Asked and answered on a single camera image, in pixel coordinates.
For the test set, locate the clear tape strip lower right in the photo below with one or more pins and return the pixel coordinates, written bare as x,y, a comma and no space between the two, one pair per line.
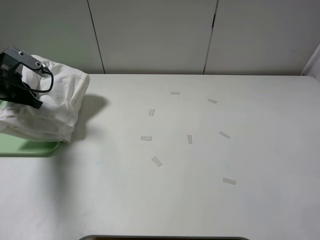
229,181

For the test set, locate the white short sleeve shirt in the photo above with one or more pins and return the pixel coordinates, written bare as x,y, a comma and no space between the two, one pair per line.
56,119

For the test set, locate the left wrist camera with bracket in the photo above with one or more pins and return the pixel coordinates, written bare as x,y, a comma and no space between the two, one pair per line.
13,57

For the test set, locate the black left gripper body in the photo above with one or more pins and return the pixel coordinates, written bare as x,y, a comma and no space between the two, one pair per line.
13,89

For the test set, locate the clear tape strip lower left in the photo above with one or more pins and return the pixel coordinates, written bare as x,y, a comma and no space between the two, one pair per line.
157,161

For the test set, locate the green plastic tray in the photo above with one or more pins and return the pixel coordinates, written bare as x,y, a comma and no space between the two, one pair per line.
14,146

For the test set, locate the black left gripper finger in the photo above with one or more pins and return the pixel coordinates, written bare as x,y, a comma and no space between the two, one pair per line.
33,101

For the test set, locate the clear tape strip centre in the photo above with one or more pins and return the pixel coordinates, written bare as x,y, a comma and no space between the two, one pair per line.
190,139

